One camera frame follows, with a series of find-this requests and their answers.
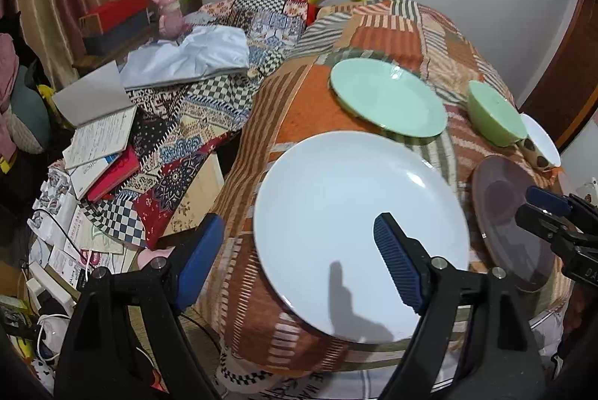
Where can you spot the green bowl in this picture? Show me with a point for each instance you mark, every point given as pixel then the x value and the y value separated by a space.
pixel 495 115

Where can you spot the brown glass plate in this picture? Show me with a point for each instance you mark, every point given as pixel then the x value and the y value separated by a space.
pixel 504 213

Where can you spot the wooden side table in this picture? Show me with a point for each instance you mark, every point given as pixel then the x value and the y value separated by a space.
pixel 112 59

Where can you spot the pink toy figure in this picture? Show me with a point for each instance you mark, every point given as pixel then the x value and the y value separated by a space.
pixel 169 19

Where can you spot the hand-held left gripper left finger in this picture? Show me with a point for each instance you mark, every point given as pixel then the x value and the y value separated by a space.
pixel 201 260

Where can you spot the red book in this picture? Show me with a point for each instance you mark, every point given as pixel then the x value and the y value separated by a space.
pixel 117 176

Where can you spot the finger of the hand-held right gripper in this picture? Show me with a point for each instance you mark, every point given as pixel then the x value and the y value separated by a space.
pixel 537 223
pixel 549 200

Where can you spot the checkered patterned quilt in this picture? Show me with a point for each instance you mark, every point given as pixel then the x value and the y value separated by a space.
pixel 210 115

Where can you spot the wooden door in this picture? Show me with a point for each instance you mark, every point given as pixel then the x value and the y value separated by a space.
pixel 570 78

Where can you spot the white power strip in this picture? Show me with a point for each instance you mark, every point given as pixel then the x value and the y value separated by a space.
pixel 49 295

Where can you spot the white plate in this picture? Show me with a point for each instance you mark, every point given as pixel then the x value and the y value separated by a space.
pixel 336 204

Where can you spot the grey box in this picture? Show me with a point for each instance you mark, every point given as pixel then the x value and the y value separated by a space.
pixel 119 38

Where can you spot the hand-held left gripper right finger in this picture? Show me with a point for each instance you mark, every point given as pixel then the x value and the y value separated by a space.
pixel 397 264

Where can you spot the black plush toy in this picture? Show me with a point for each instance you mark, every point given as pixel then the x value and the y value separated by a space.
pixel 9 29

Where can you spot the open notebook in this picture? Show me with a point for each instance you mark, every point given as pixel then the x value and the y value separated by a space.
pixel 103 134

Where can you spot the white bowl with patterned outside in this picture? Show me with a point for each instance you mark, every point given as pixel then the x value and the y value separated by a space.
pixel 542 138

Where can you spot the pink cloth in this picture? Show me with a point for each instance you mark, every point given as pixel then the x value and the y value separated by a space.
pixel 7 78

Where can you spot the green plate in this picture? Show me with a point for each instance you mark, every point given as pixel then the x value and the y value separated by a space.
pixel 387 96

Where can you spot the white printed cloth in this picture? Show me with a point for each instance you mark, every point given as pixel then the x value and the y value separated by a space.
pixel 299 388

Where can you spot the teal plush toy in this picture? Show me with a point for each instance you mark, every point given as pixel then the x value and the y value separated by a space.
pixel 30 110

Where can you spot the white book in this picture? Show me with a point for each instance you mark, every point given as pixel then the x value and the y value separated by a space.
pixel 88 178

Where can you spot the red box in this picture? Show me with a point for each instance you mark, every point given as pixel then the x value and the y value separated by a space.
pixel 117 8

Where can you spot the orange striped patchwork blanket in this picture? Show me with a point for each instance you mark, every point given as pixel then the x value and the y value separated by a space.
pixel 299 110

